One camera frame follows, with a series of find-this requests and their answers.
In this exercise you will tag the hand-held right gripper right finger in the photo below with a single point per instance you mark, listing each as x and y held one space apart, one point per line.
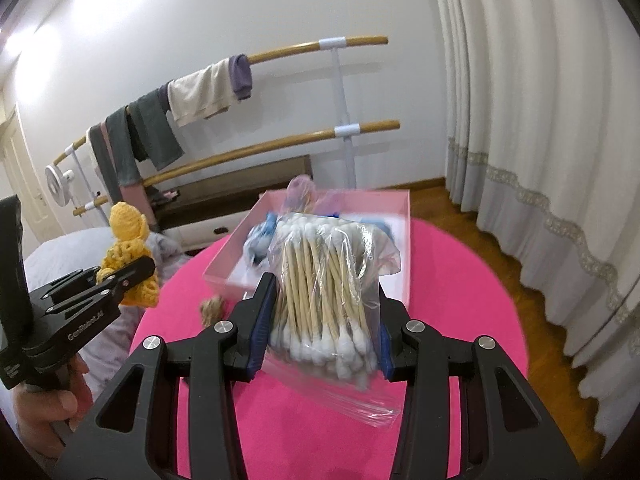
387 360

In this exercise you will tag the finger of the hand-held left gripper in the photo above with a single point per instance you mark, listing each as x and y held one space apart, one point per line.
65 282
132 271

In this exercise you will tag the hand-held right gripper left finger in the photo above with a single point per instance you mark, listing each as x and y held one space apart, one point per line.
257 340

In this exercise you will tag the yellow crochet piece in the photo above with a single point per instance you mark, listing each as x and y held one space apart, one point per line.
125 240

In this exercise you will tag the pink cardboard box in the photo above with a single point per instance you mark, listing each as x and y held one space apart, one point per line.
220 280

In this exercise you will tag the bag of cotton swabs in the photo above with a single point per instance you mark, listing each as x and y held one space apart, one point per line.
320 285

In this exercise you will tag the light blue sock ball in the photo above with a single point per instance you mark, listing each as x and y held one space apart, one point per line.
256 245

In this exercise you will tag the pink mesh pouch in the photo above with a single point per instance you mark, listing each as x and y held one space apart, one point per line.
300 192

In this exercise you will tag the person's left hand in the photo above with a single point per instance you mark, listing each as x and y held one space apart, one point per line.
45 410

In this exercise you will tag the brown fuzzy ball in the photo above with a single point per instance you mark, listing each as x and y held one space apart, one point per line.
210 310

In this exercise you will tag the grey bedding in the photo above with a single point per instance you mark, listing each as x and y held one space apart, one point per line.
112 340

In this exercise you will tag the mauve cloth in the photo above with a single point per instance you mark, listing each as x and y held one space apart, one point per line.
132 194

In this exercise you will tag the white fan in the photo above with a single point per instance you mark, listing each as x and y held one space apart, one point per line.
55 182

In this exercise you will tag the white door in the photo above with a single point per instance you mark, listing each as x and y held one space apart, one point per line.
20 170

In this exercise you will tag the dark wooden cabinet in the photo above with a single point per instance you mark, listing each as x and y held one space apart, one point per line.
240 190

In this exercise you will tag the dark grey cloth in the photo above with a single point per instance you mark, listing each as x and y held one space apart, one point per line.
157 135

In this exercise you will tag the cream cloth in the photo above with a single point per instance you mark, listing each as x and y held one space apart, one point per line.
200 95

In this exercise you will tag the purple cloth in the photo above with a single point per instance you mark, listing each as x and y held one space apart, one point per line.
240 75

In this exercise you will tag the cream curtain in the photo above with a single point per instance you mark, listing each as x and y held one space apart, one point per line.
550 110

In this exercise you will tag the white barre post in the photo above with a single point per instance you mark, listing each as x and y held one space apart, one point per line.
91 205
340 90

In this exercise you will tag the wooden barre rail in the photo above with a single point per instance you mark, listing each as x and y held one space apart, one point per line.
250 152
290 51

